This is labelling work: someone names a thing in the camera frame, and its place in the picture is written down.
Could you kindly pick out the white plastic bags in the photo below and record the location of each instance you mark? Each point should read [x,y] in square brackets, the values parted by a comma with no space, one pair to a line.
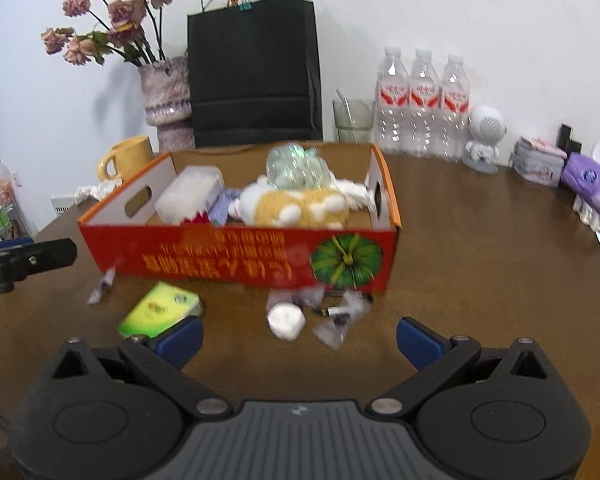
[295,167]

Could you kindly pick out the clear glass cup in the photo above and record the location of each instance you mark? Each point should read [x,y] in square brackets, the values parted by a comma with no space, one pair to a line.
[355,122]

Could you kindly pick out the black paper bag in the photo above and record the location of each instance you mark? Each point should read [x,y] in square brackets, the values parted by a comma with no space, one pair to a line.
[250,60]

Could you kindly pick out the mottled purple ceramic vase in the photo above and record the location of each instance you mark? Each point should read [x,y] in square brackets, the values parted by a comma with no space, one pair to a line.
[167,95]

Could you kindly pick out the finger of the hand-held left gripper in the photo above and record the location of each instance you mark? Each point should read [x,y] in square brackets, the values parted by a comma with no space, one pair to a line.
[45,257]
[2,245]

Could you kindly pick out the yellow green packet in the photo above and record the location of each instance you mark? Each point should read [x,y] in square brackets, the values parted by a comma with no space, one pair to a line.
[155,307]

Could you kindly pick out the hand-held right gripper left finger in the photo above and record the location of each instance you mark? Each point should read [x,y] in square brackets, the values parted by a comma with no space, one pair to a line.
[182,341]

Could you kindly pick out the large white tissue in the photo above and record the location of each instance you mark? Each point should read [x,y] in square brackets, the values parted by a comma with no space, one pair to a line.
[355,191]

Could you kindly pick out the clear water bottle red label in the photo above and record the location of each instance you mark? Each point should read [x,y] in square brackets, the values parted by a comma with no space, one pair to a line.
[455,110]
[392,105]
[425,107]

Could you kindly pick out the purple cloth pouch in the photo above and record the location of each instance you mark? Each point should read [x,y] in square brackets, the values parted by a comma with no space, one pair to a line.
[225,205]

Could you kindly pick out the white tissue ball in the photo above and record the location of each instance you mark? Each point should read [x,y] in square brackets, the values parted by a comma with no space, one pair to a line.
[285,321]

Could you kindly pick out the dried pink rose bouquet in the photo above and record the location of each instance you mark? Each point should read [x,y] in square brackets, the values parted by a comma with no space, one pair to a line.
[125,12]

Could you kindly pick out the yellow mug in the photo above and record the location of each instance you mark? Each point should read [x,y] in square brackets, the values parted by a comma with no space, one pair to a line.
[132,157]

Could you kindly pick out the white yellow alpaca plush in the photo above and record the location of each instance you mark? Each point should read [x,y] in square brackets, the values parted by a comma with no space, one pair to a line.
[280,207]

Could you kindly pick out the small white candy wrapper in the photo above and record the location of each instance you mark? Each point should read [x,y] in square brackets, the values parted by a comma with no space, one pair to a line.
[102,287]

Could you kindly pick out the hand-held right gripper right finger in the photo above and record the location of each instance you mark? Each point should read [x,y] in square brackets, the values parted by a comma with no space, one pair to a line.
[417,341]

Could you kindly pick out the clear cotton swab container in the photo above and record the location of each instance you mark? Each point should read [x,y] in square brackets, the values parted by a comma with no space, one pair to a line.
[187,192]

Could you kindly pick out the small tissue pack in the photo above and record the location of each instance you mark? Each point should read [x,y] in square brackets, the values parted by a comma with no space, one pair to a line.
[537,165]

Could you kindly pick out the clear packet with dark disc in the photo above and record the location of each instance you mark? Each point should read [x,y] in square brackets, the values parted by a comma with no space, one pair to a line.
[332,335]

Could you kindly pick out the rack of colourful packets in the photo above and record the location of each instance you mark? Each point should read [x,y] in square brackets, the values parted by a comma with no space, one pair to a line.
[0,200]

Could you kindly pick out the purple wet wipes pack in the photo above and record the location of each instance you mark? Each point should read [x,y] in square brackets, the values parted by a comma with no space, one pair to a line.
[590,177]

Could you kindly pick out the white stirrer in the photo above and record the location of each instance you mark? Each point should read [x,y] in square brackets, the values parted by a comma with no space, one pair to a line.
[344,102]

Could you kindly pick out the white robot figure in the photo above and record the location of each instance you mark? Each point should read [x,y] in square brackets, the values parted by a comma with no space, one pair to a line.
[485,125]

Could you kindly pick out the red orange cardboard box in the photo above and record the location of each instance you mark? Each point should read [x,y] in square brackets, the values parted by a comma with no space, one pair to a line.
[230,260]

